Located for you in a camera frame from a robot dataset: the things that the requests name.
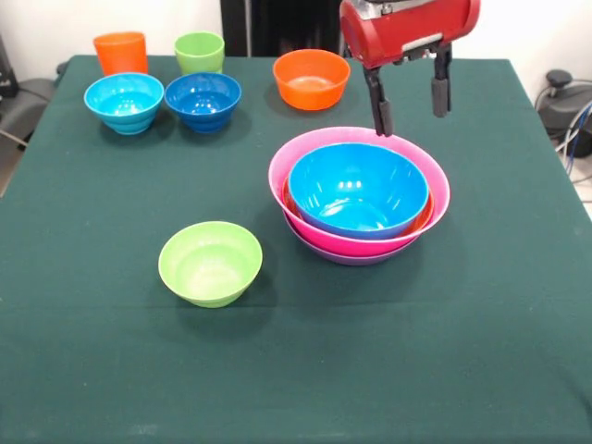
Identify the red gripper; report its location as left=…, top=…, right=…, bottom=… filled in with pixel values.
left=339, top=0, right=482, bottom=139

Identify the medium blue bowl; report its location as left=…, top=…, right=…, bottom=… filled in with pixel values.
left=287, top=142, right=431, bottom=241

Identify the wide orange bowl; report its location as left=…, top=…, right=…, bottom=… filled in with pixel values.
left=281, top=178, right=436, bottom=241

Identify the large pink bowl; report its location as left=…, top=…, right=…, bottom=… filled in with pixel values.
left=267, top=126, right=451, bottom=258

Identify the small dark blue bowl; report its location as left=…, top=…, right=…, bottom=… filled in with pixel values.
left=164, top=72, right=242, bottom=135

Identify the small green bowl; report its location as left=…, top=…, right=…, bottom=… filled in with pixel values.
left=157, top=220, right=264, bottom=309

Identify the small light blue bowl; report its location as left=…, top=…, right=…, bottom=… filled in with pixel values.
left=83, top=72, right=166, bottom=136

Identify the orange cup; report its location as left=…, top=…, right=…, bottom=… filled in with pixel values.
left=92, top=31, right=149, bottom=77

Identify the small deep orange bowl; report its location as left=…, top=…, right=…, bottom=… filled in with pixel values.
left=272, top=49, right=352, bottom=112

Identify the grey wheeled floor base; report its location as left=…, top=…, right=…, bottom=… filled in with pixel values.
left=536, top=68, right=592, bottom=140
left=0, top=78, right=59, bottom=140

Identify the green cup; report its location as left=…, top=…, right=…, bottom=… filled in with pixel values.
left=173, top=31, right=226, bottom=76

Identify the dark green tablecloth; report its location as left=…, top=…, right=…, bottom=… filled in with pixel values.
left=0, top=55, right=592, bottom=444

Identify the tangle of floor cables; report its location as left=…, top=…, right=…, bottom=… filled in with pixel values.
left=553, top=99, right=592, bottom=204

